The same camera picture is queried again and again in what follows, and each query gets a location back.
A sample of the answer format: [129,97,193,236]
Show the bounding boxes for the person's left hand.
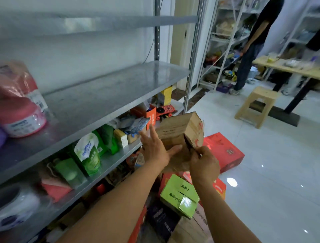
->
[139,124,183,174]

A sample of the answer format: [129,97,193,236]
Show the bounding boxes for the person's right hand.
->
[189,145,221,186]

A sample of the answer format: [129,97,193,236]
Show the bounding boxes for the dark utility knife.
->
[184,134,202,158]

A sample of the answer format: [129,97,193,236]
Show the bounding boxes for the brown cardboard box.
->
[155,111,205,174]

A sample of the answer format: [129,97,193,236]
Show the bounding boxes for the person's left forearm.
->
[57,160,171,243]

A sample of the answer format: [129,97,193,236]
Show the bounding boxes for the person's right forearm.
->
[192,175,262,243]

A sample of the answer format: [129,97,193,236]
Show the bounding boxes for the large red gift box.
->
[202,132,245,174]

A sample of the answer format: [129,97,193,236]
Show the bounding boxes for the red toy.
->
[156,105,178,121]

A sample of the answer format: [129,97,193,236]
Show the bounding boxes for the orange-red box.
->
[212,177,227,201]

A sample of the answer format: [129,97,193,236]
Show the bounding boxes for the orange box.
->
[130,105,157,131]

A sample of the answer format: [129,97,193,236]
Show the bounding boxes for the green cardboard carton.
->
[160,174,200,219]

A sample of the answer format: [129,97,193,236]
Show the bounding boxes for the blue and white packets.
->
[119,116,150,138]

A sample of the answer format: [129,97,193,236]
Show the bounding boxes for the small cream box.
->
[114,129,129,148]

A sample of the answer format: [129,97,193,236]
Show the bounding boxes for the yellow box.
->
[159,86,173,106]

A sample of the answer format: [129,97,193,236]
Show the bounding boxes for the dark green bag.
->
[97,124,119,155]

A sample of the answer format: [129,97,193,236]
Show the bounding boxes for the dark printed box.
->
[146,200,181,242]

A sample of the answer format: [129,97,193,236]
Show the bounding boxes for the beige plastic stool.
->
[234,86,281,130]

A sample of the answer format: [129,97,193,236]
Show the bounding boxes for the plain brown carton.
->
[167,216,208,243]

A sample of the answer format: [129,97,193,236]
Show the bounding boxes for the green and white detergent bag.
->
[73,132,102,176]

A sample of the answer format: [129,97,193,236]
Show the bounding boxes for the grey metal shelving unit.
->
[0,0,208,243]

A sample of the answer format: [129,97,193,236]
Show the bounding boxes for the white bucket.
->
[247,66,259,79]

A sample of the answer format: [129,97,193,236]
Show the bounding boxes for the light green pouch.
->
[53,158,87,189]

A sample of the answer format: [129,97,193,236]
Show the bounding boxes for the wooden table with black base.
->
[252,56,320,127]

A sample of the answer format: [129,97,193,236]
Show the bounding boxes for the red flat packet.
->
[41,175,73,204]

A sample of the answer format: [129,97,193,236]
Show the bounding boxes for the pink plastic-wrapped package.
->
[0,61,48,139]

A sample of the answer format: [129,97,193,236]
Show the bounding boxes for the white tape roll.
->
[0,184,41,232]

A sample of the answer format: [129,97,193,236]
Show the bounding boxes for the white wire storage rack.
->
[197,0,268,91]
[279,0,320,58]

